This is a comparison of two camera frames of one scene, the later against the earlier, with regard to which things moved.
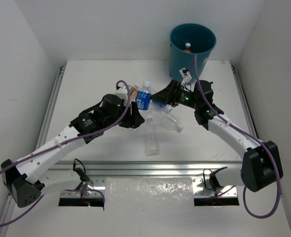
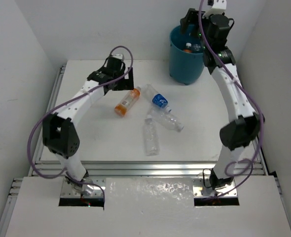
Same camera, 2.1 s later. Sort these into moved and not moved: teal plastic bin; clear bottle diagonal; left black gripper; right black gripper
Moved: left black gripper; right black gripper
Not moved: clear bottle diagonal; teal plastic bin
